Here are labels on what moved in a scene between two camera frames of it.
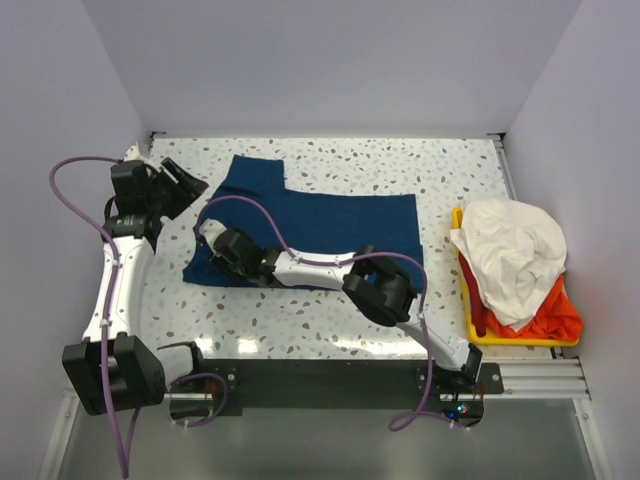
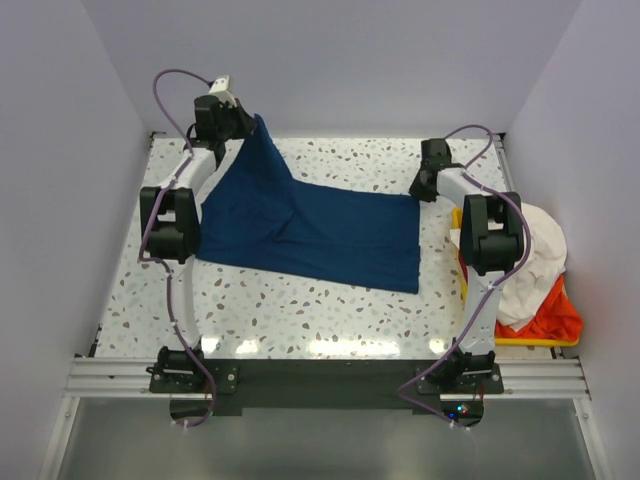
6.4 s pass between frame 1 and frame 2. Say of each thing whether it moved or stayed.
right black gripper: moved
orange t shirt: stayed
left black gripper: moved
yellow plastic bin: stayed
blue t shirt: moved
